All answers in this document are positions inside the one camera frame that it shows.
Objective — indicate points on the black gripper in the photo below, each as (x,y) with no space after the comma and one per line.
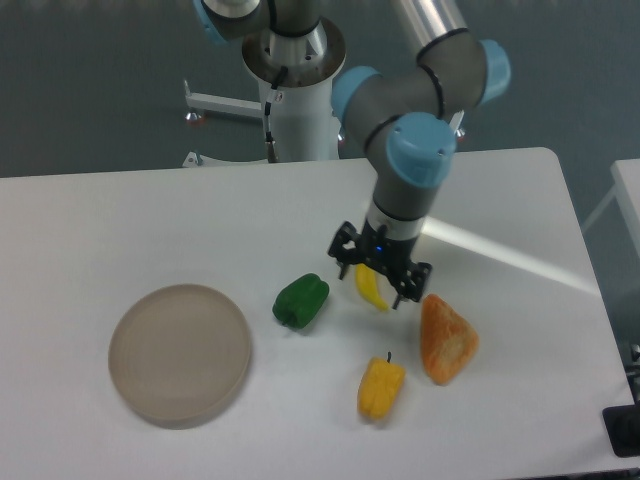
(384,255)

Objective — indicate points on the green bell pepper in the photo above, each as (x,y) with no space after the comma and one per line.
(299,302)

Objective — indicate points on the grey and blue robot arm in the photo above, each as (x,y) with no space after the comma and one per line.
(406,126)

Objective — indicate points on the yellow bell pepper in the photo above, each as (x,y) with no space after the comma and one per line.
(379,387)

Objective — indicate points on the yellow banana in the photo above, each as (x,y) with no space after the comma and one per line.
(367,287)

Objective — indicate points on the orange triangular bread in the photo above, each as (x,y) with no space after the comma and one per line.
(448,342)

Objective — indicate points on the beige round plate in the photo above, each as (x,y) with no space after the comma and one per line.
(179,356)

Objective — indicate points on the white side table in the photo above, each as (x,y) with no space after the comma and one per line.
(625,192)

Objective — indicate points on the black device at table edge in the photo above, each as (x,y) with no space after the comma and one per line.
(622,426)

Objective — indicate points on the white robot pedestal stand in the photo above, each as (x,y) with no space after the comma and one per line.
(296,55)

